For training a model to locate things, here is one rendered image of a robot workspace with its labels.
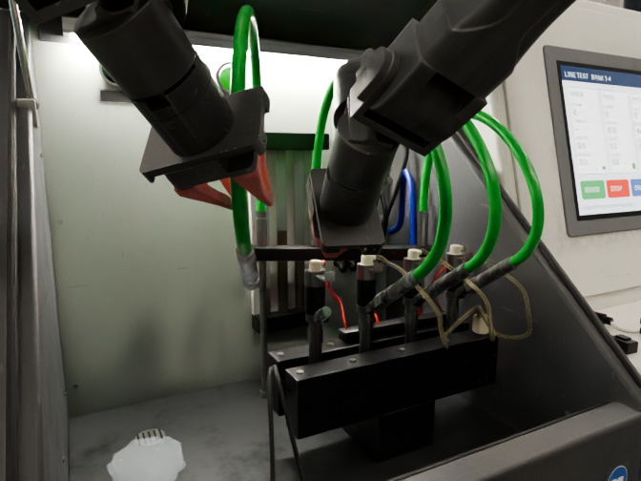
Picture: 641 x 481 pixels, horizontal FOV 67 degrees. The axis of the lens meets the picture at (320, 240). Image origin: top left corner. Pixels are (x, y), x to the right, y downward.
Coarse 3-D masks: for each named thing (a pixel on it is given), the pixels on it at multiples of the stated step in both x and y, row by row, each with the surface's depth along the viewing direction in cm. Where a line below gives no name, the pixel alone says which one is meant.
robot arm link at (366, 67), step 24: (384, 48) 36; (336, 72) 49; (360, 72) 39; (384, 72) 36; (336, 96) 47; (360, 96) 37; (336, 120) 47; (360, 120) 39; (384, 120) 40; (408, 144) 41; (432, 144) 41
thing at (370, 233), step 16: (320, 176) 52; (320, 192) 51; (336, 192) 46; (352, 192) 45; (368, 192) 45; (320, 208) 50; (336, 208) 47; (352, 208) 47; (368, 208) 48; (320, 224) 49; (336, 224) 49; (352, 224) 49; (368, 224) 50; (320, 240) 48; (336, 240) 48; (352, 240) 48; (368, 240) 48; (384, 240) 49
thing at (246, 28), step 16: (240, 16) 48; (240, 32) 46; (256, 32) 63; (240, 48) 44; (256, 48) 66; (240, 64) 43; (256, 64) 69; (240, 80) 42; (256, 80) 71; (240, 192) 42; (240, 208) 43; (240, 224) 44; (240, 240) 45
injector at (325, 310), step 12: (312, 276) 62; (312, 288) 63; (324, 288) 63; (312, 300) 63; (324, 300) 64; (312, 312) 63; (324, 312) 61; (312, 324) 64; (312, 336) 64; (312, 348) 65; (312, 360) 65
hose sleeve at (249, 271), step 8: (240, 256) 48; (248, 256) 48; (240, 264) 50; (248, 264) 49; (256, 264) 51; (240, 272) 53; (248, 272) 51; (256, 272) 53; (248, 280) 53; (256, 280) 54
